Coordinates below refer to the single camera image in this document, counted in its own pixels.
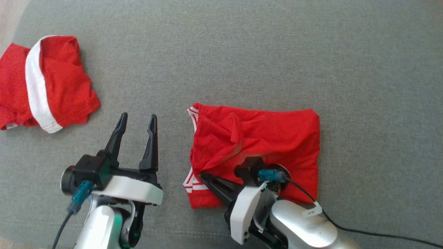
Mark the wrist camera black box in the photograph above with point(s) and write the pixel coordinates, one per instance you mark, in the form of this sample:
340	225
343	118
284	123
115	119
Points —
251	167
90	169

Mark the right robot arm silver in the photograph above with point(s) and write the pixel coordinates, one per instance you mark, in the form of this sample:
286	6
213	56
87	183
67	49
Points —
304	228

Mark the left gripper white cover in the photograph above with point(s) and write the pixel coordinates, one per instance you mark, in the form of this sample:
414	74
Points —
131	188

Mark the red mesh shorts white band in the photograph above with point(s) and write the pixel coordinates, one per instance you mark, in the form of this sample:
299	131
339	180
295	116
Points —
65	83

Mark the red jersey with striped trim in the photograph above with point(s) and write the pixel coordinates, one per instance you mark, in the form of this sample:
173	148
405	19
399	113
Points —
277	135

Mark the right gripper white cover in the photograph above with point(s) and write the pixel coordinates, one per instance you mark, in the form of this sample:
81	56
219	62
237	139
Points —
244	211

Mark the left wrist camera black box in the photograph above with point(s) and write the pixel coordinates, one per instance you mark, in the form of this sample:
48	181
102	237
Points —
90	169

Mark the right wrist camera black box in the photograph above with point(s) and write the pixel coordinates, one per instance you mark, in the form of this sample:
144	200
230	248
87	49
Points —
251	167

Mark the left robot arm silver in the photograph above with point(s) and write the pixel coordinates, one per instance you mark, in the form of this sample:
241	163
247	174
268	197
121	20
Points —
100	224

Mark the grey sofa seat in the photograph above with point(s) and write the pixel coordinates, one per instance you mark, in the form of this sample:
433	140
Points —
242	52

